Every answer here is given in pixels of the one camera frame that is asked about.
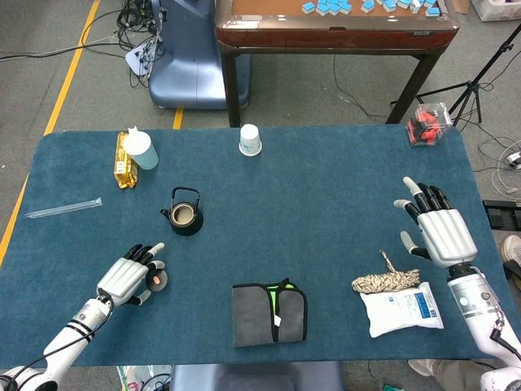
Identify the black lid with orange knob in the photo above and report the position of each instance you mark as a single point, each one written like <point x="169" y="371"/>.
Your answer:
<point x="159" y="281"/>

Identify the white packet blue print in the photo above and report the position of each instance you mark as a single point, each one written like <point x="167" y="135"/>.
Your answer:
<point x="399" y="313"/>

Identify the blue mahjong tile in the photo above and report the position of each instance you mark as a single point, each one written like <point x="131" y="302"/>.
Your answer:
<point x="309" y="6"/>
<point x="432" y="11"/>

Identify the clear box red black parts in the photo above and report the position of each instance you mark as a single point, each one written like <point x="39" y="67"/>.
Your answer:
<point x="427" y="128"/>

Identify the white paper cup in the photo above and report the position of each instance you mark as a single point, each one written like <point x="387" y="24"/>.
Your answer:
<point x="250" y="140"/>

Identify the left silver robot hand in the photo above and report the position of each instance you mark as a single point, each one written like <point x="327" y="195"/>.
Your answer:
<point x="122" y="279"/>

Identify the white storage box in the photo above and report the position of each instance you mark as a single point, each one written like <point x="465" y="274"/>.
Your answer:
<point x="498" y="8"/>

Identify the white dotted mahjong tile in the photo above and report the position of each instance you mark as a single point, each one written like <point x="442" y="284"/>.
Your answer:
<point x="415" y="5"/>

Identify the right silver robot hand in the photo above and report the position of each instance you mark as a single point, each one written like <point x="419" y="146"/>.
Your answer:
<point x="447" y="236"/>

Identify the light blue plastic cup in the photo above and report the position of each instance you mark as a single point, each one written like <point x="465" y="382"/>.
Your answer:
<point x="142" y="152"/>

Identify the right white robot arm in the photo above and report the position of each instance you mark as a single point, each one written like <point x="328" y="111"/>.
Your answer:
<point x="476" y="301"/>

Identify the grey trouser leg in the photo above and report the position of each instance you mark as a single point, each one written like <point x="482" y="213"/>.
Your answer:
<point x="456" y="376"/>

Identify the printed plastic bag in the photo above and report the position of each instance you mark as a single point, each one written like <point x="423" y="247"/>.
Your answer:
<point x="138" y="379"/>

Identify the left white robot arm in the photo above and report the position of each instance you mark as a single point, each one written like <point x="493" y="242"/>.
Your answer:
<point x="69" y="338"/>

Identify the white power strip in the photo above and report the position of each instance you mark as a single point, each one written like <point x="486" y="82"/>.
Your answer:
<point x="136" y="61"/>

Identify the black tripod stand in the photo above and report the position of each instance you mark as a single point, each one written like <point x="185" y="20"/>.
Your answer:
<point x="470" y="87"/>

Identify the blue felt table mat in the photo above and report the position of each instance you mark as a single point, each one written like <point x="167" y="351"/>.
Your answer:
<point x="305" y="212"/>

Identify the clear plastic tube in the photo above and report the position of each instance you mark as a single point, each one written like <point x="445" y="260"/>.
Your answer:
<point x="61" y="208"/>

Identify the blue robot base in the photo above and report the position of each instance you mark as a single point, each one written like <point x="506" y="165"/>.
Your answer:
<point x="191" y="69"/>

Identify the grey folded towel black trim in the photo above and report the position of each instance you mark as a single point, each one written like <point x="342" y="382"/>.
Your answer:
<point x="252" y="317"/>

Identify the gold foil packet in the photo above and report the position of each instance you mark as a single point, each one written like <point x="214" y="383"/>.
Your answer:
<point x="122" y="175"/>

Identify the brown mahjong table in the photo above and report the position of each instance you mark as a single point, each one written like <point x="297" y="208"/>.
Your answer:
<point x="325" y="36"/>

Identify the black foot pedal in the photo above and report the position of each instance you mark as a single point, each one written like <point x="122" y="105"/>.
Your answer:
<point x="502" y="213"/>

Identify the light sneaker shoe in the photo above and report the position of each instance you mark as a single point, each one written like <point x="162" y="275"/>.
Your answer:
<point x="421" y="366"/>
<point x="512" y="248"/>

